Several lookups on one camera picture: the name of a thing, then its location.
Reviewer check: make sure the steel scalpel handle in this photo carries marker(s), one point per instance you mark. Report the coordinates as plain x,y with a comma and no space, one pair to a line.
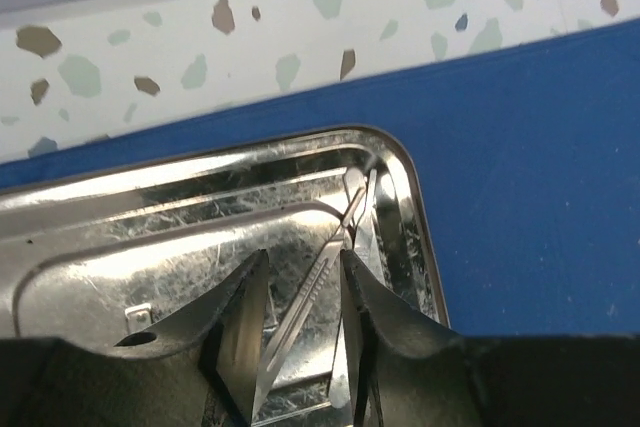
284,336
360,257

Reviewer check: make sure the steel instrument tray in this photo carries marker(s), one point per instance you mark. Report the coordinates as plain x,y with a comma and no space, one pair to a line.
95,257

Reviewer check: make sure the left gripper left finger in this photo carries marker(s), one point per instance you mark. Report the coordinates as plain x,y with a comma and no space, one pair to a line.
205,354

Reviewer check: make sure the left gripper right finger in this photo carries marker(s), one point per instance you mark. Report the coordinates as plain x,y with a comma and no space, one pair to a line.
405,369

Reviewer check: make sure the blue cloth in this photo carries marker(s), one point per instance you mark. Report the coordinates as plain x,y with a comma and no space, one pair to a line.
528,162

